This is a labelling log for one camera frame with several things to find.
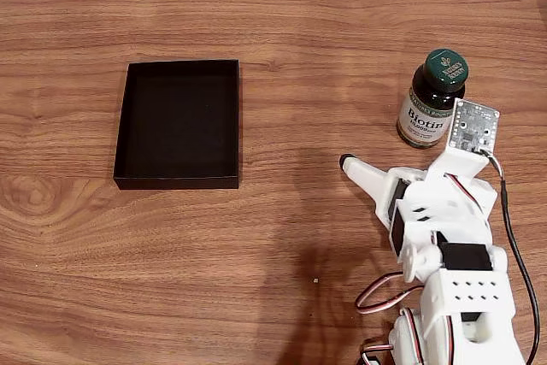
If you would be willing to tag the camera circuit board on mount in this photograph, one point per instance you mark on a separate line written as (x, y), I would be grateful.
(472, 127)

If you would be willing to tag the shallow black cardboard box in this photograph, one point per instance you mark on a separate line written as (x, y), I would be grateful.
(175, 125)

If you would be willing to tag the green-capped Biotin pill bottle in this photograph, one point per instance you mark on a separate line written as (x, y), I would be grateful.
(423, 117)

